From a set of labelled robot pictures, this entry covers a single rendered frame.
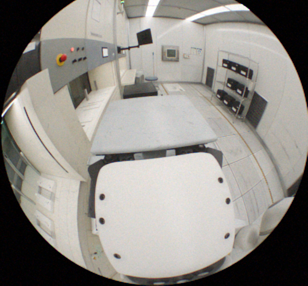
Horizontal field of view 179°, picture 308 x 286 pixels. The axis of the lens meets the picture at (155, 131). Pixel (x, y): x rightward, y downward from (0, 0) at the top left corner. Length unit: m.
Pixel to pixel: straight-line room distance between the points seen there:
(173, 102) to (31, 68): 0.47
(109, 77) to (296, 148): 3.64
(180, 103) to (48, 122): 0.40
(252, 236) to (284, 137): 2.40
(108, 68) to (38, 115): 1.45
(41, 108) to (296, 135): 2.98
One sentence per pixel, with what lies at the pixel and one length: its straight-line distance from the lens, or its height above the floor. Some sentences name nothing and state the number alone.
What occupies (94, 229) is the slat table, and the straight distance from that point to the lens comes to 0.68.
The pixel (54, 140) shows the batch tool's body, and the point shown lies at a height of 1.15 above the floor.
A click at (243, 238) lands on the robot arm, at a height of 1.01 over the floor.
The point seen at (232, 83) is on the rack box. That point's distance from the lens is 2.99.
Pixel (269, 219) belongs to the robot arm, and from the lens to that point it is 0.38.
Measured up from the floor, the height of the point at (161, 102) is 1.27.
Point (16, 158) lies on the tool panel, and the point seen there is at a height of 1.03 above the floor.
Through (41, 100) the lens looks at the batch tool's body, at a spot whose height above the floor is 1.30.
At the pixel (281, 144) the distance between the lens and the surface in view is 2.76.
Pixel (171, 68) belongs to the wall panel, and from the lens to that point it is 4.51.
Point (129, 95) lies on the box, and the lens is 0.90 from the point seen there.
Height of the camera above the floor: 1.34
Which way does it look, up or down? 42 degrees down
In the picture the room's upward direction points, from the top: 1 degrees counter-clockwise
